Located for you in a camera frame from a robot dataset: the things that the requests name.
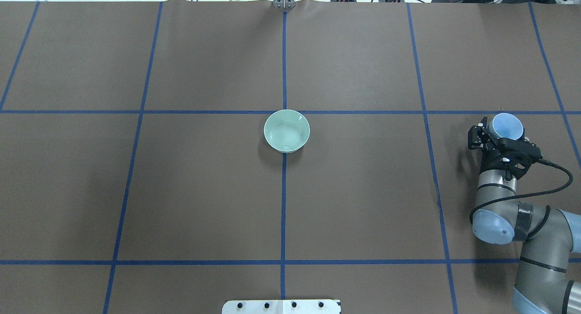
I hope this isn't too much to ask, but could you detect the black camera cable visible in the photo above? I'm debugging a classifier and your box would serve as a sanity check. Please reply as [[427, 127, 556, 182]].
[[470, 159, 574, 224]]

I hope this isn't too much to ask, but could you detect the white pedestal base plate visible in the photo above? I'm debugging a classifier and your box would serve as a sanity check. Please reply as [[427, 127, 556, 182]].
[[222, 299, 342, 314]]

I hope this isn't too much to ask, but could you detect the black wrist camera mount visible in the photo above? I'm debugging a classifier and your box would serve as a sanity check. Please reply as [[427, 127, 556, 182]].
[[491, 137, 543, 180]]

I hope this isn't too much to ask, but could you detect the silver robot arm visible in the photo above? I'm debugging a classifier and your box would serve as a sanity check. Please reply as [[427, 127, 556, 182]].
[[467, 113, 581, 314]]

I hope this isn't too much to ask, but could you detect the light blue plastic cup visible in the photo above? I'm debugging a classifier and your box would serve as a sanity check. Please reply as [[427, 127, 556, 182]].
[[488, 113, 524, 140]]

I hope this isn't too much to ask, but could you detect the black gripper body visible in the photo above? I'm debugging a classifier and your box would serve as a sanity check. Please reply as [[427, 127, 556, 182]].
[[479, 147, 507, 174]]

